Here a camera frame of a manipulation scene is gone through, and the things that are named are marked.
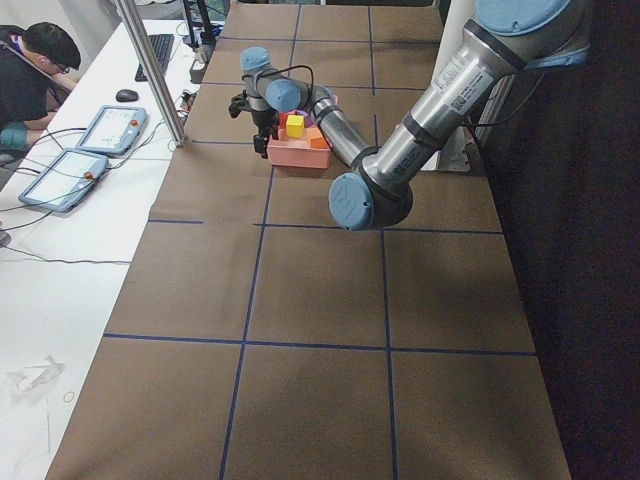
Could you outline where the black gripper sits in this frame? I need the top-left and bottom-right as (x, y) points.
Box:
(251, 108), (276, 159)

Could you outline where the yellow-green foam block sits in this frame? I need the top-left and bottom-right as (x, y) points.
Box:
(285, 114), (305, 139)

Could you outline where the purple foam block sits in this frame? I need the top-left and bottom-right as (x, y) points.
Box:
(294, 110), (315, 128)

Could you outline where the orange foam block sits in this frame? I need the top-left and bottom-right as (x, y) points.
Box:
(305, 127), (330, 150)

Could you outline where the red-pink foam block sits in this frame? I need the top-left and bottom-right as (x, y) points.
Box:
(278, 112), (289, 130)

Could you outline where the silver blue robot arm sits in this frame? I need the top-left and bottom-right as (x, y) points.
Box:
(229, 1), (593, 231)

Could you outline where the pink plastic bin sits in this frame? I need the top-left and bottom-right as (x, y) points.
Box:
(267, 94), (332, 170)

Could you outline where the grey power strip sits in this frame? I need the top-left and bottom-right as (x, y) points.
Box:
(189, 44), (214, 84)

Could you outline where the black keyboard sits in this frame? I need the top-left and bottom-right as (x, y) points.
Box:
(148, 34), (174, 75)

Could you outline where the black computer mouse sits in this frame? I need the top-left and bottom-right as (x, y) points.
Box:
(115, 89), (139, 103)

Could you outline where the far teach pendant tablet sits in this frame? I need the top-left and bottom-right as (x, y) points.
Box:
(76, 105), (147, 156)

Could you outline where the teach pendant tablet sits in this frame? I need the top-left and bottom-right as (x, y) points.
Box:
(18, 149), (109, 213)
(76, 105), (147, 156)

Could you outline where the near teach pendant tablet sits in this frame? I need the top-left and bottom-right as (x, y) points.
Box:
(18, 149), (109, 213)

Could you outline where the seated person in black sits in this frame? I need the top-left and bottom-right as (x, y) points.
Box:
(1, 22), (81, 153)

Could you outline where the crumpled white tissue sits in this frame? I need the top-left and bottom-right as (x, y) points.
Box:
(6, 355), (65, 393)

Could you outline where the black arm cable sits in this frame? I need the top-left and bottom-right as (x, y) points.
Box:
(249, 63), (317, 101)

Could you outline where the aluminium frame post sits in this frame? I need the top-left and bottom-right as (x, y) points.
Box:
(114, 0), (186, 148)

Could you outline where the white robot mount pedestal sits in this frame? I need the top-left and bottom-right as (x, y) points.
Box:
(424, 1), (490, 172)

